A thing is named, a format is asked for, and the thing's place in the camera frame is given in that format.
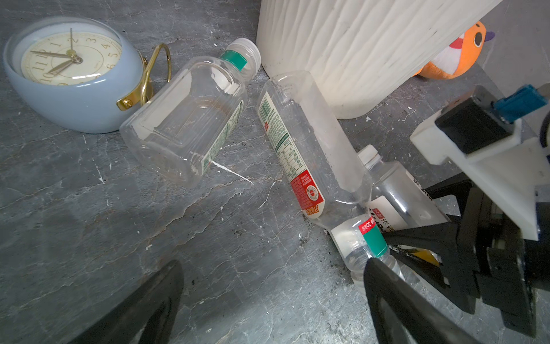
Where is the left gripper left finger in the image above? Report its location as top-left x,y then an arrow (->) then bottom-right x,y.
70,260 -> 184,343

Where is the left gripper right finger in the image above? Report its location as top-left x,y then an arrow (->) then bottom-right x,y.
363,258 -> 478,343

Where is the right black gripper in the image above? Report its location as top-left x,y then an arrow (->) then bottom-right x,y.
383,173 -> 537,337

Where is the square clear tea bottle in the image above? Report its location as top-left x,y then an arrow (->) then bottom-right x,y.
358,145 -> 450,233

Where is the tall clear green-cap bottle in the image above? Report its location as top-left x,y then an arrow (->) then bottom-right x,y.
257,71 -> 402,286

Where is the flower label bottle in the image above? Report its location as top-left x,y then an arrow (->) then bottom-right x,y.
120,38 -> 262,189

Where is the cream ribbed waste bin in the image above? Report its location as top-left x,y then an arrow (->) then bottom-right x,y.
256,1 -> 496,119

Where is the orange shark plush toy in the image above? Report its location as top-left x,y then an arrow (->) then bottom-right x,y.
415,21 -> 496,80

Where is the small round white clock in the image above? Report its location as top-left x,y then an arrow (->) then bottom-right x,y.
3,17 -> 169,134

